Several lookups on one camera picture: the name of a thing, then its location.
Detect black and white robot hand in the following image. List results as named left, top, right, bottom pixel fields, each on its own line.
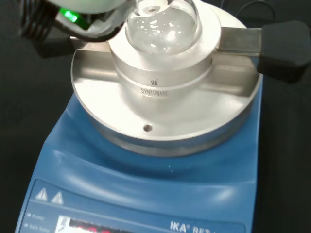
left=18, top=0, right=137, bottom=59

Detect heater with blue base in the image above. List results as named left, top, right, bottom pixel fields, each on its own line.
left=13, top=2, right=311, bottom=233

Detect thin black cable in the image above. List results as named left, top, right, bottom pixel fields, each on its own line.
left=217, top=0, right=276, bottom=24

